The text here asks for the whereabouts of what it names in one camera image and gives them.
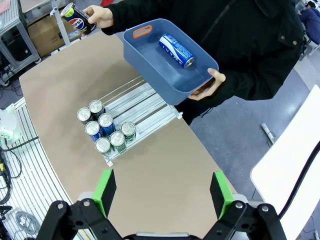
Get black computer case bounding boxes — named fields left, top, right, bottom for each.
left=0, top=27, right=33, bottom=62

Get black corrugated cable hose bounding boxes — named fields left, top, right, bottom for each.
left=277, top=139, right=320, bottom=221

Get black cable bundle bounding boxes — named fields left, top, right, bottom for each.
left=0, top=149, right=23, bottom=208

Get wooden top desk white legs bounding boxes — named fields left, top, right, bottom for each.
left=18, top=0, right=73, bottom=47

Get white wire can dispenser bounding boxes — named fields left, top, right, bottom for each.
left=76, top=74, right=184, bottom=168

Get grey table foot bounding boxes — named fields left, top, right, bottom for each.
left=261, top=122, right=277, bottom=145

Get grey cable coil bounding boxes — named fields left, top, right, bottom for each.
left=13, top=211, right=38, bottom=236

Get large cardboard box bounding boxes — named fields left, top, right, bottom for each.
left=27, top=14, right=83, bottom=58

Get person's body black jacket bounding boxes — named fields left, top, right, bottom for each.
left=149, top=0, right=305, bottom=126

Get aluminium frame rack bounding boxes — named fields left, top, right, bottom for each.
left=0, top=0, right=41, bottom=73

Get person's right hand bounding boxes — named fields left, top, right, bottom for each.
left=82, top=4, right=115, bottom=30

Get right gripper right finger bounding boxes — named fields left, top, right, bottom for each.
left=202, top=171, right=287, bottom=240

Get thin black cable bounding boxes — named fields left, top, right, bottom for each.
left=0, top=136, right=40, bottom=151

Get person's left hand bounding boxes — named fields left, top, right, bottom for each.
left=187, top=67, right=227, bottom=102

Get person's left forearm black sleeve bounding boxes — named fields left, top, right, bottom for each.
left=197, top=69, right=288, bottom=108

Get seated person blue jacket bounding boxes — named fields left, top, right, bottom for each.
left=299, top=0, right=320, bottom=46

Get black Pepsi can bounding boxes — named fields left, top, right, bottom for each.
left=89, top=99, right=106, bottom=121
left=59, top=2, right=98, bottom=36
left=76, top=107, right=94, bottom=126

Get person's right forearm black sleeve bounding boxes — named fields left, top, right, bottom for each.
left=101, top=0, right=161, bottom=36

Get pink paper sheet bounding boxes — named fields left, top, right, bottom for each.
left=0, top=0, right=12, bottom=13

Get blue bin orange handles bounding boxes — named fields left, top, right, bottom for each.
left=122, top=18, right=220, bottom=106

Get white slatted robot platform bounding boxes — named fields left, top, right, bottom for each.
left=0, top=97, right=88, bottom=240

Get large white table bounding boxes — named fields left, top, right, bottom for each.
left=250, top=84, right=320, bottom=240

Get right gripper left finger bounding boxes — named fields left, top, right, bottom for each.
left=36, top=169, right=123, bottom=240

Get blue Pocari Sweat can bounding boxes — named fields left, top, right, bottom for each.
left=158, top=32, right=195, bottom=69
left=84, top=120, right=105, bottom=143
left=98, top=113, right=116, bottom=137

